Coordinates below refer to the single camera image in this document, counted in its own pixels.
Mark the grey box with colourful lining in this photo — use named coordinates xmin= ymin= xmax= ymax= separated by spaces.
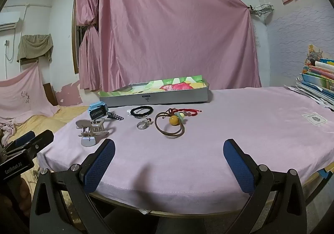
xmin=99 ymin=75 xmax=210 ymax=108

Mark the brown window frame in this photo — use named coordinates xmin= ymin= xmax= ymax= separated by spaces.
xmin=72 ymin=0 xmax=80 ymax=75

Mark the pink sheet with embroidery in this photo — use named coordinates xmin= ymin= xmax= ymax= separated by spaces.
xmin=0 ymin=62 xmax=60 ymax=143

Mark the silver ring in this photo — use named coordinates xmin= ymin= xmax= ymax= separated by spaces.
xmin=137 ymin=118 xmax=152 ymax=131

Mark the blue smartwatch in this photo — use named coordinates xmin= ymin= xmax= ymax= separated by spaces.
xmin=87 ymin=102 xmax=124 ymax=121

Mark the white air conditioner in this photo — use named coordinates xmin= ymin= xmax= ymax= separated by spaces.
xmin=0 ymin=11 xmax=21 ymax=31

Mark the brown cord necklace yellow bead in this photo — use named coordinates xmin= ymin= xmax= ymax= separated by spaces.
xmin=154 ymin=109 xmax=188 ymax=139

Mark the large pink curtain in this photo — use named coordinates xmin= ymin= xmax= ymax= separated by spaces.
xmin=99 ymin=0 xmax=262 ymax=92

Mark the pink tablecloth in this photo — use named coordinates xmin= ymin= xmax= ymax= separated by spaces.
xmin=37 ymin=86 xmax=334 ymax=215

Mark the yellow blanket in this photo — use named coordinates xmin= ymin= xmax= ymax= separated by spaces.
xmin=0 ymin=106 xmax=89 ymax=198

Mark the stack of colourful books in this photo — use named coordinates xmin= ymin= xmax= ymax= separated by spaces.
xmin=296 ymin=43 xmax=334 ymax=112

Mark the silver hair claw clip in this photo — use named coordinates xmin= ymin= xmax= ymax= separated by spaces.
xmin=76 ymin=118 xmax=109 ymax=147

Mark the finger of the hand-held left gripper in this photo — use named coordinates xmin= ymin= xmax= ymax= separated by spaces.
xmin=5 ymin=130 xmax=36 ymax=153
xmin=14 ymin=130 xmax=54 ymax=159

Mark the brown wooden board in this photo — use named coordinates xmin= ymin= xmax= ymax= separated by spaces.
xmin=43 ymin=83 xmax=58 ymax=106

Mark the red string bracelet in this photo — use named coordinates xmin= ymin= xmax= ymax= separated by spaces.
xmin=167 ymin=108 xmax=202 ymax=120

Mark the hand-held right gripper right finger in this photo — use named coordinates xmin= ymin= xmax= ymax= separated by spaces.
xmin=223 ymin=139 xmax=308 ymax=234

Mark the olive hanging cloth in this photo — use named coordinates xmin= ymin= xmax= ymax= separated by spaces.
xmin=17 ymin=33 xmax=54 ymax=63

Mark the tied pink curtain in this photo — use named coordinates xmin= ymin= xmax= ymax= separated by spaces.
xmin=75 ymin=0 xmax=105 ymax=89

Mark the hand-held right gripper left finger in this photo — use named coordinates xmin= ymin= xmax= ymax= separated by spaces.
xmin=29 ymin=138 xmax=116 ymax=234

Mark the white wall socket with cable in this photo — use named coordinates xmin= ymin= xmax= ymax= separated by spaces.
xmin=4 ymin=39 xmax=15 ymax=62

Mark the wire wall rack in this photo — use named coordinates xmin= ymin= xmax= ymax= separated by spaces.
xmin=248 ymin=4 xmax=274 ymax=18

